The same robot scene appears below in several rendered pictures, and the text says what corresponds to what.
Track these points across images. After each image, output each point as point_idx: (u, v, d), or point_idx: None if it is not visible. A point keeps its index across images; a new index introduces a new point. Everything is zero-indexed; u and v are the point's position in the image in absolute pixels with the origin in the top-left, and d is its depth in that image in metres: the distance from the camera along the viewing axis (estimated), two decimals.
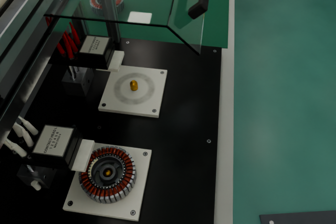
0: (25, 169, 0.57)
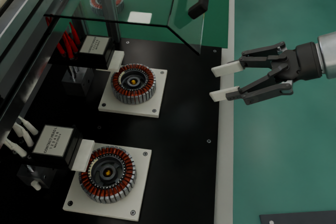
0: (25, 169, 0.57)
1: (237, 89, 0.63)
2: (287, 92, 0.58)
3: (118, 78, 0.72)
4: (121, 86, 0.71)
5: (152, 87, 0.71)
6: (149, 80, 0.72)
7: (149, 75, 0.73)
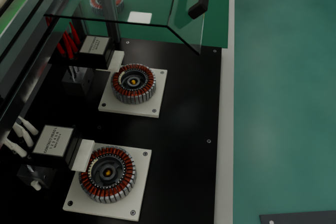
0: (25, 169, 0.57)
1: None
2: None
3: (118, 78, 0.72)
4: (121, 86, 0.71)
5: (152, 87, 0.71)
6: (149, 80, 0.72)
7: (149, 75, 0.73)
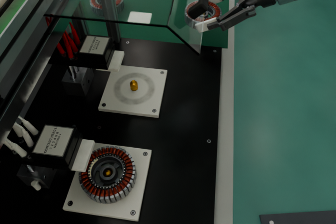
0: (25, 169, 0.57)
1: (215, 19, 0.80)
2: (252, 13, 0.77)
3: None
4: None
5: (219, 16, 0.85)
6: (217, 11, 0.86)
7: (215, 8, 0.87)
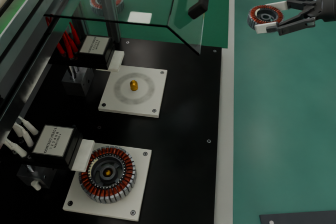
0: (25, 169, 0.57)
1: (275, 23, 0.87)
2: (311, 24, 0.82)
3: (254, 12, 0.94)
4: (256, 17, 0.93)
5: (281, 22, 0.91)
6: (279, 17, 0.92)
7: (279, 14, 0.93)
